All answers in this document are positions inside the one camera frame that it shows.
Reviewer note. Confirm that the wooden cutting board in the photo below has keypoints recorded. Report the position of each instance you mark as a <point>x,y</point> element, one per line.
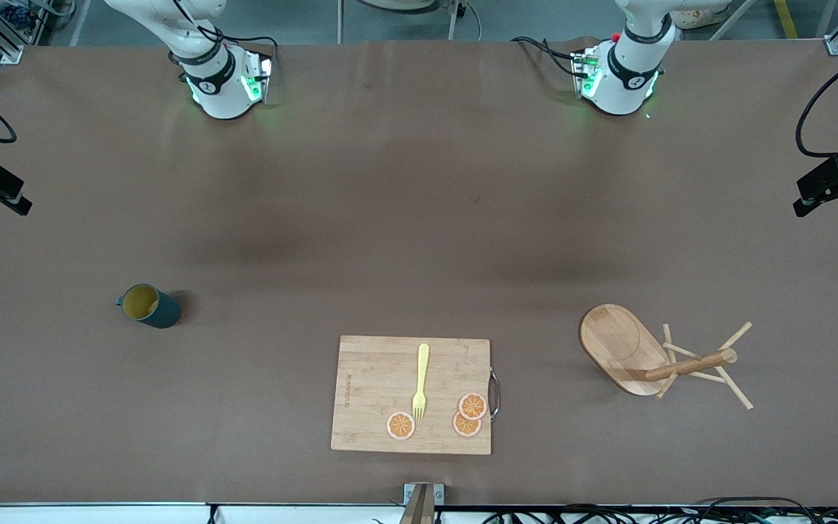
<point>375,386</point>

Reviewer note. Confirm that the metal stand legs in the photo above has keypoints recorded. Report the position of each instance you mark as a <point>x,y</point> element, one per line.
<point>340,22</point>

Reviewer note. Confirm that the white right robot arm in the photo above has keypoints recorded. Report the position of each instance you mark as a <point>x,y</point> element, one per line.
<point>219,94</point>

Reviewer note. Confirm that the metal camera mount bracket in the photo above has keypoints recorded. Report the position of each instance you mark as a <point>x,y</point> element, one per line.
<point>421,502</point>

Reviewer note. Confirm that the teal cup yellow inside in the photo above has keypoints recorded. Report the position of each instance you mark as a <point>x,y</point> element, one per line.
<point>161,313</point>

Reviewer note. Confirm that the wooden cup rack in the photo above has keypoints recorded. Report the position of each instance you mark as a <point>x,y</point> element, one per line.
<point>615,342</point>

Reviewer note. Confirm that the orange slice toy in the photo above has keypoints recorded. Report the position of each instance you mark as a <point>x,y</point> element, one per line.
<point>473,406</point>
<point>401,426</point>
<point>464,427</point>

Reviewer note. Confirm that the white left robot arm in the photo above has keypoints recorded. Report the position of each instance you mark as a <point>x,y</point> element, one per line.
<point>623,80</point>

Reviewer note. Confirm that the yellow plastic fork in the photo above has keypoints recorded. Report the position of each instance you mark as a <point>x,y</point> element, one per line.
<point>423,364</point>

